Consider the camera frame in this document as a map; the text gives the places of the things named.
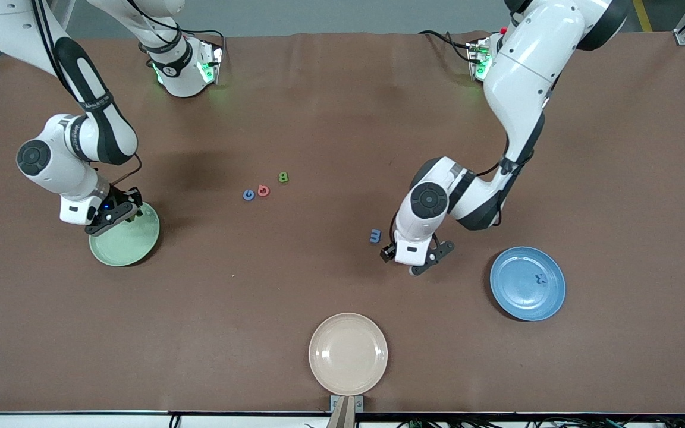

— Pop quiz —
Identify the light green plate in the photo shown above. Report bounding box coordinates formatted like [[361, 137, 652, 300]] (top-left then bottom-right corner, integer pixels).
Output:
[[89, 201, 161, 267]]

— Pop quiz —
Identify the large table cover sheet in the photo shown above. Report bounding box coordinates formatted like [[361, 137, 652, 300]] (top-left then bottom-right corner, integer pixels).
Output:
[[0, 31, 685, 415]]

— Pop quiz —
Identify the beige plate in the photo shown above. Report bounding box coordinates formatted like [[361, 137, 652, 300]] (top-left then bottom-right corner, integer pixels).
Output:
[[309, 313, 389, 396]]

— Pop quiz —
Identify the blue plate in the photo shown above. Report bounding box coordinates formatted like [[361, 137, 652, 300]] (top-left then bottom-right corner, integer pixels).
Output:
[[490, 246, 567, 322]]

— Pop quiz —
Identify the grey metal mounting bracket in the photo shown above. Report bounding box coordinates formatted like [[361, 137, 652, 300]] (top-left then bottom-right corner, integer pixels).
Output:
[[330, 395, 365, 414]]

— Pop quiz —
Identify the tan camera pole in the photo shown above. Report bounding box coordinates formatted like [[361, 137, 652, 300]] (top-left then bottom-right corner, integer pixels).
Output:
[[326, 397, 356, 428]]

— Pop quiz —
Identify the black arm base cable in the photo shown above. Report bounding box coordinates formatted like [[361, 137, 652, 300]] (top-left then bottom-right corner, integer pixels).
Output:
[[179, 27, 227, 60], [419, 30, 475, 63]]

